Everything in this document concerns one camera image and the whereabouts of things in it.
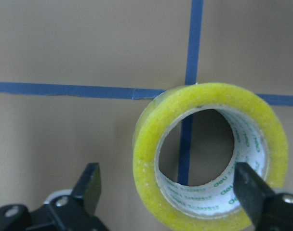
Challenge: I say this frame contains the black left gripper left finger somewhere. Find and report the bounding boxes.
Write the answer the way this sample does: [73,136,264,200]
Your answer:
[70,163,101,216]

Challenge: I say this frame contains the yellow tape roll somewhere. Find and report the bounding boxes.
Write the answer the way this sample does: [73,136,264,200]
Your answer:
[133,83,289,231]

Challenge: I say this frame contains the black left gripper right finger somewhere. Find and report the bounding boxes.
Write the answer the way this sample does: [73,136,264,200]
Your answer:
[234,162,275,228]

